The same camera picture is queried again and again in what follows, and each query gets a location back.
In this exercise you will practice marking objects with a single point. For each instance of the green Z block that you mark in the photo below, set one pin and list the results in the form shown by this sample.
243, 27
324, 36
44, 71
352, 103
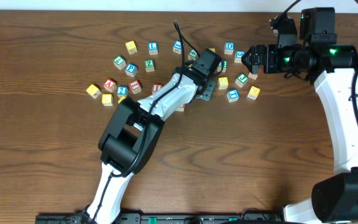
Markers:
149, 65

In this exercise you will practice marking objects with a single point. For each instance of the blue l block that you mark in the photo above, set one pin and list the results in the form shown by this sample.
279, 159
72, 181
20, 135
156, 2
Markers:
177, 48
153, 48

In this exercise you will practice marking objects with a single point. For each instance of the green 7 block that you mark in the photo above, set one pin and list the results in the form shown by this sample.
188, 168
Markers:
119, 62

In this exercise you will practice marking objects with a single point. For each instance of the yellow block top left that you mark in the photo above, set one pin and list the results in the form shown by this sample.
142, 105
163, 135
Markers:
131, 47

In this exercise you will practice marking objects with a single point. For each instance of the yellow Q block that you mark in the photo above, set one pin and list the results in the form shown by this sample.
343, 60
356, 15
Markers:
121, 99

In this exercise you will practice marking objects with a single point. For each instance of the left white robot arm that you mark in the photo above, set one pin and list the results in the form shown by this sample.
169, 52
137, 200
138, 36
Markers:
132, 134

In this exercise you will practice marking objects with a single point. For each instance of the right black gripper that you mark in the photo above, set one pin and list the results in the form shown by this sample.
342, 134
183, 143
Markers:
258, 59

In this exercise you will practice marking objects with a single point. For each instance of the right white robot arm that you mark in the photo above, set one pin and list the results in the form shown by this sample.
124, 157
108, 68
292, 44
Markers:
331, 69

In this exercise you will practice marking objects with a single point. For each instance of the red A block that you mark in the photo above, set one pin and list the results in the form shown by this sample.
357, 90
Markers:
110, 85

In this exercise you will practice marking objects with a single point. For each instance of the blue 5 block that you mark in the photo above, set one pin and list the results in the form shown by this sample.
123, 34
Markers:
238, 56

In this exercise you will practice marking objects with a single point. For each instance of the blue T block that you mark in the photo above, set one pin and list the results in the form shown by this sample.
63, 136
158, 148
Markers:
232, 95

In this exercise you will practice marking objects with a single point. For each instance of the red i block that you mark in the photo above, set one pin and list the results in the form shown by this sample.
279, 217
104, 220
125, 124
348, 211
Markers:
156, 87
135, 86

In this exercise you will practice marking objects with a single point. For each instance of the yellow C block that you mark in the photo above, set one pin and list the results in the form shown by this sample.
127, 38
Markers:
107, 99

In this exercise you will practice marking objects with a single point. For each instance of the green 4 block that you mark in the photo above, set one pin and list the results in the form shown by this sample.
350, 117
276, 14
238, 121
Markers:
193, 55

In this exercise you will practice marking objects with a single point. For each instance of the blue P block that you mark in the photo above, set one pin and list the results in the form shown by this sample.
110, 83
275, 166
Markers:
131, 70

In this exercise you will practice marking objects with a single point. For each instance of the blue 2 block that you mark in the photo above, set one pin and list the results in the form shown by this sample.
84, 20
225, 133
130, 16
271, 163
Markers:
122, 91

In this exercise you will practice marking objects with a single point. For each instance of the red I block left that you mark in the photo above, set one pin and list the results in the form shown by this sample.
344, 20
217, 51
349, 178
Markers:
135, 86

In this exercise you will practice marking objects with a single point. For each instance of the red block under gripper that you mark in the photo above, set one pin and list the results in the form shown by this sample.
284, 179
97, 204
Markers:
254, 76

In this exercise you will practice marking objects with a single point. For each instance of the yellow M block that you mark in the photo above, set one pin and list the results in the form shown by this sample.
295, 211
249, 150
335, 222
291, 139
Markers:
253, 92

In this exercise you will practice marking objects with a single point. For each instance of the red U block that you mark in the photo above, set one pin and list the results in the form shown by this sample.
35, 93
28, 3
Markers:
181, 108

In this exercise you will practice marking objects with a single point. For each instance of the blue D block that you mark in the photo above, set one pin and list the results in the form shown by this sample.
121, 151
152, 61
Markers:
228, 48

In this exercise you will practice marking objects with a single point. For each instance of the blue L block right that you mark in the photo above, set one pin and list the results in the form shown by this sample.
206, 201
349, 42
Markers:
177, 48

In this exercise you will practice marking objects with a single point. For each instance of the yellow block centre right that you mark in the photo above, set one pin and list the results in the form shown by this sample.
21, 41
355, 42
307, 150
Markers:
223, 83

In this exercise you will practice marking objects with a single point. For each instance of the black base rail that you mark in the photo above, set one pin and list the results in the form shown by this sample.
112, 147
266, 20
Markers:
137, 218

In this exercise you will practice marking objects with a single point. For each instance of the green J block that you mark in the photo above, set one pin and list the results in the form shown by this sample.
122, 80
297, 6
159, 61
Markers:
241, 80

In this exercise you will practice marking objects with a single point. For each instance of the yellow K block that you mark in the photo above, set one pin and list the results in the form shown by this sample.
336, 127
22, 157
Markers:
93, 91

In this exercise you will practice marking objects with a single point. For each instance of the green B block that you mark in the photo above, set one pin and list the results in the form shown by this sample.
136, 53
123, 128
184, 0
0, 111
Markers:
222, 67

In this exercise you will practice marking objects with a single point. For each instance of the red I block centre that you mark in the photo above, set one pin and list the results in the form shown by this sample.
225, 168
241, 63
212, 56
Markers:
156, 87

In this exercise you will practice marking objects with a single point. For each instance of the blue L block left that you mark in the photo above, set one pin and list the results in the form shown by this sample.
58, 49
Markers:
153, 48

